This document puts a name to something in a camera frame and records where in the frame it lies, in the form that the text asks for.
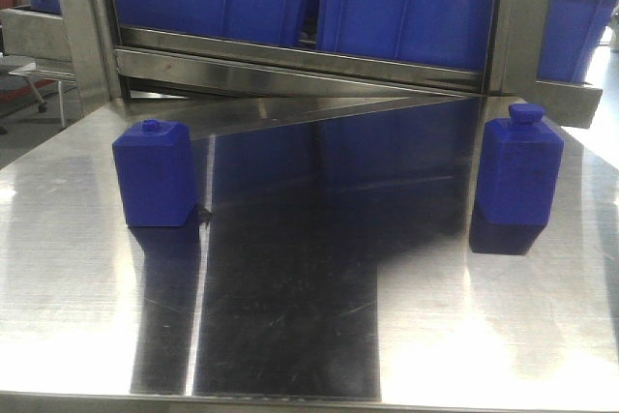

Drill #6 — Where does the blue bottle part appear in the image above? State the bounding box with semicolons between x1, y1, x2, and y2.
476;103;564;226
112;119;197;227

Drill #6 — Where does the stainless steel shelf rack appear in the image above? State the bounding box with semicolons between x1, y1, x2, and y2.
1;0;602;128

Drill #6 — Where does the blue bin centre right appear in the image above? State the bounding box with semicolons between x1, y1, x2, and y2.
316;0;494;72

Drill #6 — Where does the blue bin far right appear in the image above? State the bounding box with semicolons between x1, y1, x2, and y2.
538;0;618;84

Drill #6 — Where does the grey table background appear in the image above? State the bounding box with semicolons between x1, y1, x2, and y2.
1;57;76;131

